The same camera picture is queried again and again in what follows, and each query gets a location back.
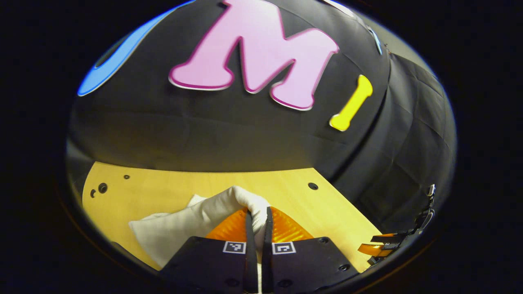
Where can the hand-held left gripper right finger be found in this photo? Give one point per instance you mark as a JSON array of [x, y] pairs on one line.
[[267, 253]]

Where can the white long-sleeved garment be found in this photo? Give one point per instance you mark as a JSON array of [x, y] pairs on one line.
[[184, 228]]

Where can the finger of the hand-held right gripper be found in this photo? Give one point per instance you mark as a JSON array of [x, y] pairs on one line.
[[374, 250], [388, 237]]

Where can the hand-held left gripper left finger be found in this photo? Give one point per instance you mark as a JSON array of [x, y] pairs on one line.
[[250, 253]]

